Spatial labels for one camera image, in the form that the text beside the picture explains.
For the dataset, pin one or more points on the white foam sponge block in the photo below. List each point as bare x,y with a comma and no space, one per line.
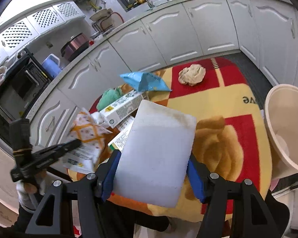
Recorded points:
154,159

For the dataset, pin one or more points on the white tissue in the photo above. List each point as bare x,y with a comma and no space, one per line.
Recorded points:
99,120

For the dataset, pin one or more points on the dish rack with bowl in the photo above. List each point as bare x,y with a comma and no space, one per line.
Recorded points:
106,20

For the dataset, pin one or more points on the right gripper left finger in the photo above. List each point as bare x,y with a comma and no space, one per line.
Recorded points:
54,217

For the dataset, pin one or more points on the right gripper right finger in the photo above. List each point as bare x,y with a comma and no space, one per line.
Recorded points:
251,216

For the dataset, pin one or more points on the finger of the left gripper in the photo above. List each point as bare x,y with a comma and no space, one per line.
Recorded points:
48,156

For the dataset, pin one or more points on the green towel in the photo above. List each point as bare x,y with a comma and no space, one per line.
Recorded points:
108,97

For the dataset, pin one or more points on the colourful rose blanket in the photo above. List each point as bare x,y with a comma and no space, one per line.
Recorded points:
230,137

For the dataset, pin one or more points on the blue electric kettle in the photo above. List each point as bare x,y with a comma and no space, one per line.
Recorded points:
52,65

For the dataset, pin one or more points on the blue snack bag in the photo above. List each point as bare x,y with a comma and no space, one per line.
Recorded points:
142,81

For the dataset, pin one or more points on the black microwave oven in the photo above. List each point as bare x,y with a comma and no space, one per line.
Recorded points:
24,82

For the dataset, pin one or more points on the white lower cabinets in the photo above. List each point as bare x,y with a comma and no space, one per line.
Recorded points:
266,31

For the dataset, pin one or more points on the watermelon frost medicine box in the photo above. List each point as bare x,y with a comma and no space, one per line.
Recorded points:
119,140

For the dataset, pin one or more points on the beige trash bin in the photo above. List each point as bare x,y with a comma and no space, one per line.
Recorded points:
281,121

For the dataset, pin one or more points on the white lattice upper cabinets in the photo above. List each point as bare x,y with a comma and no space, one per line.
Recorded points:
21,33

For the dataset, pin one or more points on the white green milk carton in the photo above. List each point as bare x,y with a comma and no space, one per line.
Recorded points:
117,111

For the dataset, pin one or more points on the red rice cooker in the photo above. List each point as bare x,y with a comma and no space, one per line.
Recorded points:
74,47

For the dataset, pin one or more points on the gloved left hand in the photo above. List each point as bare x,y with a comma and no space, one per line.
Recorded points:
24,190

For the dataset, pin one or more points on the orange patterned snack bag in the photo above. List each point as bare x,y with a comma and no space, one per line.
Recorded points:
88,156

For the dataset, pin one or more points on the beige paper ball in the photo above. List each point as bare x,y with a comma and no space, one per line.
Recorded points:
192,75

